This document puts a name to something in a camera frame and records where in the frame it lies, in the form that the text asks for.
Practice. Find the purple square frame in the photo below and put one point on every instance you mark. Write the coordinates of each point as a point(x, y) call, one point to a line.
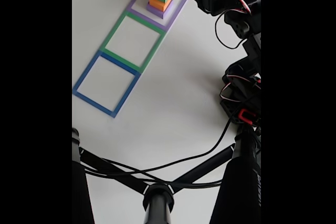
point(136, 1)

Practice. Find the green square frame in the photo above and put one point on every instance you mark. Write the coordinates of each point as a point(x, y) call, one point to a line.
point(113, 35)

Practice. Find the large purple block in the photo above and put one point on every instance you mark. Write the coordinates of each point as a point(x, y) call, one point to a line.
point(168, 10)

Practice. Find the black tripod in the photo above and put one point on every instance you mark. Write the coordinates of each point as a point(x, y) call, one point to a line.
point(157, 203)

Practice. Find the orange block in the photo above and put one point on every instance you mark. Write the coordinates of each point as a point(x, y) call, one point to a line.
point(158, 3)

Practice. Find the blue square frame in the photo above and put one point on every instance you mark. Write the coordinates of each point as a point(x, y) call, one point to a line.
point(86, 75)

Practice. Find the red clamp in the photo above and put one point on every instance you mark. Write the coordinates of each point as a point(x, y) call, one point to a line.
point(244, 116)

